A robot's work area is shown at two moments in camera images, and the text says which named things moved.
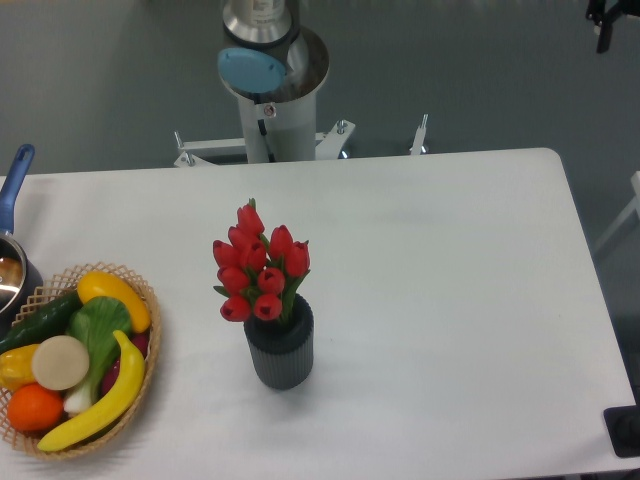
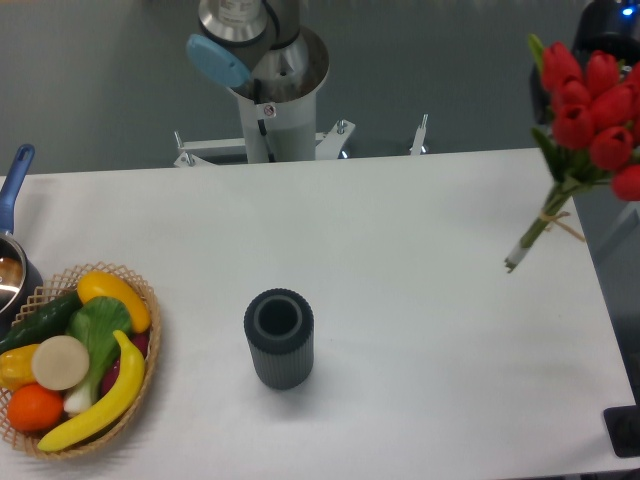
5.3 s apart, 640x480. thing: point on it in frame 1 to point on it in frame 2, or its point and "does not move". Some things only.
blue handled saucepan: [20, 274] does not move
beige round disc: [60, 363] does not move
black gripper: [597, 13] to [603, 25]
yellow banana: [112, 410] does not move
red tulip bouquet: [258, 274] to [594, 132]
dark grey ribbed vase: [283, 352] does not move
